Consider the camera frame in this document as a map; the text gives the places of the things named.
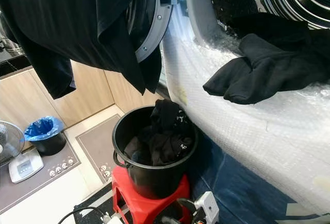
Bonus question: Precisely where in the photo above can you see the black clothes in bucket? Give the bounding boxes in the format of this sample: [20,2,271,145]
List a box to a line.
[123,98,194,166]

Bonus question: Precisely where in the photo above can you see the bubble-wrapped white washing machine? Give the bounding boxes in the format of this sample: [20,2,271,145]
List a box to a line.
[157,0,330,215]

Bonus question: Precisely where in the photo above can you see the red plastic stool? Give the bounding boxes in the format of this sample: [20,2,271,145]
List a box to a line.
[110,165,192,224]

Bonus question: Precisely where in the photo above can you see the black plastic bucket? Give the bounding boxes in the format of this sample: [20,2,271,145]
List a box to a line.
[111,105,199,200]

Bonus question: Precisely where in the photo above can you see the blue denim cloth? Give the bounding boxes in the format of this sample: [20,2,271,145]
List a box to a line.
[188,130,321,224]

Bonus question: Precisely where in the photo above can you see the small grey printed floor mat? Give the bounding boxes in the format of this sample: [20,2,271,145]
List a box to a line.
[75,114,117,182]

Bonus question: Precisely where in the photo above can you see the yellow washer sticker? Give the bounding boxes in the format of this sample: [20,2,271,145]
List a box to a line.
[177,87,189,107]

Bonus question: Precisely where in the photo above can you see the large grey printed floor mat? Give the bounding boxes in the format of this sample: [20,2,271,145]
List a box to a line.
[0,141,81,215]

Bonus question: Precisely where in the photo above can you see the grey electric fan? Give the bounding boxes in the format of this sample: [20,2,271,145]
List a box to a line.
[0,120,26,166]

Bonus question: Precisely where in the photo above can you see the small black trash bin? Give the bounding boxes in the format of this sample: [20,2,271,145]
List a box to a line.
[31,131,67,157]

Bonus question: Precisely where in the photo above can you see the white bathroom scale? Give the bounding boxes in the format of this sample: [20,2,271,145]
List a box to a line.
[8,148,44,184]

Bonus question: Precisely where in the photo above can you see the black garment in washer opening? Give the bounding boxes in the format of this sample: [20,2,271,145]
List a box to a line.
[202,12,330,106]

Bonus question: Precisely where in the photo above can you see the blue plastic bin liner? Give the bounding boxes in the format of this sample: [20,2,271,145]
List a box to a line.
[24,116,64,141]

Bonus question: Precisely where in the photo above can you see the light wooden cabinet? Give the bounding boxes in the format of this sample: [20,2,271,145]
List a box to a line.
[0,61,161,132]

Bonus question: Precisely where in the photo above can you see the grey round washer door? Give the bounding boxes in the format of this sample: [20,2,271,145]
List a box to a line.
[132,0,179,63]

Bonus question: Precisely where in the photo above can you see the black glossy countertop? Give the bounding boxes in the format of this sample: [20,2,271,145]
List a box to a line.
[0,53,32,78]

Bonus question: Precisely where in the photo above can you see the stainless steel pot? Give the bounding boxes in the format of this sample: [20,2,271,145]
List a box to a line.
[0,32,25,56]

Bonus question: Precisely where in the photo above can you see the black garment on washer door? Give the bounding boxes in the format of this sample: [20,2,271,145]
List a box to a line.
[0,0,163,100]

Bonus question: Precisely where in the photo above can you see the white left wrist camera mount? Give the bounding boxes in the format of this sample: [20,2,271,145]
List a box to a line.
[100,212,125,224]

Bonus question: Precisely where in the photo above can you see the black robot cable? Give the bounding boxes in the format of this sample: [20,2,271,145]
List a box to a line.
[57,205,105,224]

